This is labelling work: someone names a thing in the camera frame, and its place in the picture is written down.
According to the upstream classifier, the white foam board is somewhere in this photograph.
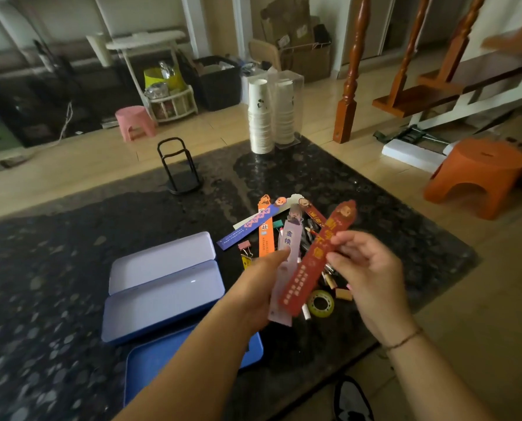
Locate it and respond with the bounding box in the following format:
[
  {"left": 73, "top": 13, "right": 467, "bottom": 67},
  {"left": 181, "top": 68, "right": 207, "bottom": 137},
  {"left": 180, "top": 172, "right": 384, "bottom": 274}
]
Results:
[{"left": 381, "top": 139, "right": 448, "bottom": 173}]

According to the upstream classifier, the person's left forearm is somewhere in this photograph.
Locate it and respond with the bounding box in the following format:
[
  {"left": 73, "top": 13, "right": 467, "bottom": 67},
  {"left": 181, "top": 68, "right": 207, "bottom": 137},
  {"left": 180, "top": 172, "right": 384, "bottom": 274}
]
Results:
[{"left": 112, "top": 298, "right": 267, "bottom": 421}]

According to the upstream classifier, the person's left hand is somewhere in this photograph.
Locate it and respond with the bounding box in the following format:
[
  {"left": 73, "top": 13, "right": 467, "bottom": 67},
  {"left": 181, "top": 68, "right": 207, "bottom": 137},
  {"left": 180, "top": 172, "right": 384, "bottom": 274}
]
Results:
[{"left": 220, "top": 249, "right": 292, "bottom": 336}]

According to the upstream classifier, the orange plastic stool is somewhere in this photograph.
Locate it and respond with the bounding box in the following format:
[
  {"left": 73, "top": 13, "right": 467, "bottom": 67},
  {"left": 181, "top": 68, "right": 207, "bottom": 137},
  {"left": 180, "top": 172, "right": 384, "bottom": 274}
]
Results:
[{"left": 423, "top": 138, "right": 522, "bottom": 221}]

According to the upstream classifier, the thin brown bracelet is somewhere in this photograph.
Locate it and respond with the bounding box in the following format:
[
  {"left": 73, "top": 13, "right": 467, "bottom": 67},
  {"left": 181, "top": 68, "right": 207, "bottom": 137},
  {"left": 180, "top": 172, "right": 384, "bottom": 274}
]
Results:
[{"left": 381, "top": 327, "right": 425, "bottom": 352}]

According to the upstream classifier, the white cable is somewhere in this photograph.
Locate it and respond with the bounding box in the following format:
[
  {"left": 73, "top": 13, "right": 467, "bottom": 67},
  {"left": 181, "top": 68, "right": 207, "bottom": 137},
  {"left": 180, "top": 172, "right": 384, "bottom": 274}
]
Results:
[{"left": 37, "top": 101, "right": 74, "bottom": 149}]

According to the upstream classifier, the dark blue paper bookmark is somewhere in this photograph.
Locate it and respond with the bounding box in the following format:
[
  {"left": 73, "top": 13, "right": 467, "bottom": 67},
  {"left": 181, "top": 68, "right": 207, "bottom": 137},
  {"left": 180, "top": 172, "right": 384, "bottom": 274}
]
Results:
[{"left": 216, "top": 196, "right": 288, "bottom": 251}]

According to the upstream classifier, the small red paper bookmark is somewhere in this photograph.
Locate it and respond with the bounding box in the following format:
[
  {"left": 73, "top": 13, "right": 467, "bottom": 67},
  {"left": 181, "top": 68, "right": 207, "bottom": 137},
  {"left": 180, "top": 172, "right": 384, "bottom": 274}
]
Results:
[{"left": 298, "top": 198, "right": 328, "bottom": 227}]

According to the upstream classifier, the pile of pens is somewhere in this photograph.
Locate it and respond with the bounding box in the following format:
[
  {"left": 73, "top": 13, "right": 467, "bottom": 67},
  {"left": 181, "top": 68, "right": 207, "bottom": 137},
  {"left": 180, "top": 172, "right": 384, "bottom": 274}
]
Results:
[{"left": 300, "top": 217, "right": 347, "bottom": 287}]

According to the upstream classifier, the wooden stair baluster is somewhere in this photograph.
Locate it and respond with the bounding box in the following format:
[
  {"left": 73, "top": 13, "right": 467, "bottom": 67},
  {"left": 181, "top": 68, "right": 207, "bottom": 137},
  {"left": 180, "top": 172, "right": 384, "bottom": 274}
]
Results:
[
  {"left": 438, "top": 0, "right": 485, "bottom": 81},
  {"left": 333, "top": 0, "right": 372, "bottom": 144},
  {"left": 386, "top": 0, "right": 433, "bottom": 108}
]

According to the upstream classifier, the clear tape roll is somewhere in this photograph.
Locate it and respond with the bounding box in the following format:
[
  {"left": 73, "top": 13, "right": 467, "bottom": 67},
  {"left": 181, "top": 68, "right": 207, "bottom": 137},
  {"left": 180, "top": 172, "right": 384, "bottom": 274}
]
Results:
[{"left": 307, "top": 290, "right": 335, "bottom": 318}]

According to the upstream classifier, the dark low cabinet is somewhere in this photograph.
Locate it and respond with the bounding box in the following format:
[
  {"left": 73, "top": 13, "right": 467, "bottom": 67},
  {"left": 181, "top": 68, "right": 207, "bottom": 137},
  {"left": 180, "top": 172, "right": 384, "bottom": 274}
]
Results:
[{"left": 0, "top": 52, "right": 128, "bottom": 148}]

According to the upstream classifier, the person's right hand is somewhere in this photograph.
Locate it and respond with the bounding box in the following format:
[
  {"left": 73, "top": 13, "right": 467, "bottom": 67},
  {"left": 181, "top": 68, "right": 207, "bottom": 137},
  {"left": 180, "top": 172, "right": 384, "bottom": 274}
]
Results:
[{"left": 326, "top": 231, "right": 420, "bottom": 348}]

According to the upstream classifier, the metal pot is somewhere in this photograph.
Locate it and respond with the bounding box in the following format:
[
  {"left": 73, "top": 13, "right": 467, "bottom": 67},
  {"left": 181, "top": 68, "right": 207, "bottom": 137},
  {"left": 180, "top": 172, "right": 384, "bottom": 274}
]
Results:
[{"left": 144, "top": 82, "right": 170, "bottom": 100}]

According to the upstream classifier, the lavender metal pencil case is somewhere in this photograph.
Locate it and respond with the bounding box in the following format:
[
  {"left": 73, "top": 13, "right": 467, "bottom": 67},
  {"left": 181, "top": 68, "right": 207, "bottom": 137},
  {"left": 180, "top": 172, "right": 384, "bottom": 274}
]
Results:
[{"left": 101, "top": 231, "right": 226, "bottom": 345}]

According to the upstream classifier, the blue plastic tray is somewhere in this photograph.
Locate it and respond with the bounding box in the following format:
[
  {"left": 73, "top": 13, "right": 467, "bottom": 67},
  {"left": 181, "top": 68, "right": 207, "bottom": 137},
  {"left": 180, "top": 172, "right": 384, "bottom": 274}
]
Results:
[{"left": 123, "top": 322, "right": 264, "bottom": 408}]

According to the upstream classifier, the black shoe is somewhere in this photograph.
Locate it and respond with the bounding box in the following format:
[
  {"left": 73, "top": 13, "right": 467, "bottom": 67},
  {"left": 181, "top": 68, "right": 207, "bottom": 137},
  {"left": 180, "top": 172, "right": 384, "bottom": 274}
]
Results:
[{"left": 333, "top": 375, "right": 375, "bottom": 421}]

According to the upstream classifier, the white paper bookmark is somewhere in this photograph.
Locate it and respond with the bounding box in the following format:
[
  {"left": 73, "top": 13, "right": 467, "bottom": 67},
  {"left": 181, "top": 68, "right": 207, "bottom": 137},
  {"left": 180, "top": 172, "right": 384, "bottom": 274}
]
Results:
[{"left": 233, "top": 194, "right": 305, "bottom": 231}]

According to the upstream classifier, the white cylinder container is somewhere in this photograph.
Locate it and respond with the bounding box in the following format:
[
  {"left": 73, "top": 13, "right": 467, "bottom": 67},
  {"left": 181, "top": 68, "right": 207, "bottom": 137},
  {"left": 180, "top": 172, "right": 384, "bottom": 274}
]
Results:
[{"left": 86, "top": 32, "right": 113, "bottom": 68}]

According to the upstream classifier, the wooden stair step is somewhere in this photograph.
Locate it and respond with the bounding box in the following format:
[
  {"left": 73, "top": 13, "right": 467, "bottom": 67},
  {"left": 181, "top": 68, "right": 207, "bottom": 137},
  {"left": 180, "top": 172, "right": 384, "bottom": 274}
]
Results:
[{"left": 372, "top": 81, "right": 465, "bottom": 119}]

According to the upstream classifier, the clear acrylic cup dispenser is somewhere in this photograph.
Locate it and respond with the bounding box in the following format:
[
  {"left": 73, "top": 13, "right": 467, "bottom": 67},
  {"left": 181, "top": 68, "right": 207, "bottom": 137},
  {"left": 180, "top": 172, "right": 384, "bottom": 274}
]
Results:
[{"left": 267, "top": 70, "right": 305, "bottom": 149}]

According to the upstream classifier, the black storage bin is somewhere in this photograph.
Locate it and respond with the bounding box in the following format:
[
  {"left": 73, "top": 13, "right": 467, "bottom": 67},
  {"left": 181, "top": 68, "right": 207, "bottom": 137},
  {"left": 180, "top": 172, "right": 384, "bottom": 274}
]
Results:
[{"left": 191, "top": 55, "right": 243, "bottom": 112}]

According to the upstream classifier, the white storage rack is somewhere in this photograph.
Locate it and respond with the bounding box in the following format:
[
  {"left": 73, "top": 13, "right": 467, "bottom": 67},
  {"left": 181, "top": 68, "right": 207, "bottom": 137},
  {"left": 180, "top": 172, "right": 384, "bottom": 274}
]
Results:
[{"left": 106, "top": 30, "right": 199, "bottom": 124}]

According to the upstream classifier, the pale pink paper bookmark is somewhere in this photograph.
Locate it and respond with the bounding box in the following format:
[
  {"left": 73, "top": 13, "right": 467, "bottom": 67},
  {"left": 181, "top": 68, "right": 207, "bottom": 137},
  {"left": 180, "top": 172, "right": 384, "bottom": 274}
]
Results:
[{"left": 267, "top": 205, "right": 304, "bottom": 327}]

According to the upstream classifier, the stack of white paper cups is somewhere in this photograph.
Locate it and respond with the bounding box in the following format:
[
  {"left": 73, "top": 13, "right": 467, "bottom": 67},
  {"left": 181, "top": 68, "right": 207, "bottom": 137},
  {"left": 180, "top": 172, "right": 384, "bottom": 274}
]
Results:
[{"left": 248, "top": 78, "right": 275, "bottom": 155}]

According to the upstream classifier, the black wire cup holder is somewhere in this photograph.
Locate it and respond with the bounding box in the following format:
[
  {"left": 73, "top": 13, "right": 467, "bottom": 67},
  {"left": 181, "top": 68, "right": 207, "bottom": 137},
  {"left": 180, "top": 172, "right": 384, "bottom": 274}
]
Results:
[{"left": 157, "top": 137, "right": 204, "bottom": 196}]

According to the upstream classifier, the yellow bag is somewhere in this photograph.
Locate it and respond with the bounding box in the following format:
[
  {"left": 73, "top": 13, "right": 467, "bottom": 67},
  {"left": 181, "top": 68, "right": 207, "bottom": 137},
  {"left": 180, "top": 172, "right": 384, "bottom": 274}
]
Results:
[{"left": 144, "top": 65, "right": 187, "bottom": 93}]

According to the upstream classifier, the black metal tool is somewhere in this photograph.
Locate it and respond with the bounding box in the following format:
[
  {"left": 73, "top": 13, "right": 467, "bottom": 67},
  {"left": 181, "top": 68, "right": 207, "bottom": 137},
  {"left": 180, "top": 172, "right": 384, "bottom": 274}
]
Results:
[{"left": 373, "top": 126, "right": 450, "bottom": 147}]

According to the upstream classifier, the cardboard box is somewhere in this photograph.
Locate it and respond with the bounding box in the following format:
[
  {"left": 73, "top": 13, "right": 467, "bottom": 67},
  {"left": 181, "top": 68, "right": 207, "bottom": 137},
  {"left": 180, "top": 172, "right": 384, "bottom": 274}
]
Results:
[{"left": 249, "top": 37, "right": 332, "bottom": 84}]

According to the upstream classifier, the orange paper bookmark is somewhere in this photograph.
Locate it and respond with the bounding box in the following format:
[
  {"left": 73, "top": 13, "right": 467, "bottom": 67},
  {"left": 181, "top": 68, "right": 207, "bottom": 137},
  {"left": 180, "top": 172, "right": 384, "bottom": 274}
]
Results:
[{"left": 258, "top": 195, "right": 276, "bottom": 258}]

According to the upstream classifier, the person's right forearm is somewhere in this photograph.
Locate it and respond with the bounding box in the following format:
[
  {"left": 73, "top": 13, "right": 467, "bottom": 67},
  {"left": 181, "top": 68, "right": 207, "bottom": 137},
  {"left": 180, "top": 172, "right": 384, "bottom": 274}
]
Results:
[{"left": 383, "top": 327, "right": 499, "bottom": 421}]

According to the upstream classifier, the pink plastic stool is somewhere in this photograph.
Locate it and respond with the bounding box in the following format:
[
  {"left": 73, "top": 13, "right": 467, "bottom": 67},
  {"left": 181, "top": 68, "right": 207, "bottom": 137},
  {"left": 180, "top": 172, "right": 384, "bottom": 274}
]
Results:
[{"left": 115, "top": 105, "right": 158, "bottom": 143}]

